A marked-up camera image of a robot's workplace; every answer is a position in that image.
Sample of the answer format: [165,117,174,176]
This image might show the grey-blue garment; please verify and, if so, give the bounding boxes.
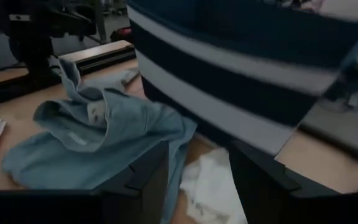
[82,68,140,91]

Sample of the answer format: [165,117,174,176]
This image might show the red item on case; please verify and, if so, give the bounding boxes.
[110,26,133,43]

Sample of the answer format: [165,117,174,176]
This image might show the white t-shirt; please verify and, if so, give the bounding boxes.
[178,147,248,224]

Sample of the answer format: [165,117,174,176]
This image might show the light blue denim shirt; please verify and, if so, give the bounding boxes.
[1,58,198,224]

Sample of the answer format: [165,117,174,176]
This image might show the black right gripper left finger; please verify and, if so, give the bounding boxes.
[94,141,170,224]

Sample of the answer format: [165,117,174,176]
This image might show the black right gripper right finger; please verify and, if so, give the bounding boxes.
[228,140,301,224]

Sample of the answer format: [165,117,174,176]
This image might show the navy white-striped fabric basket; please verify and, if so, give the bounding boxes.
[126,0,358,156]

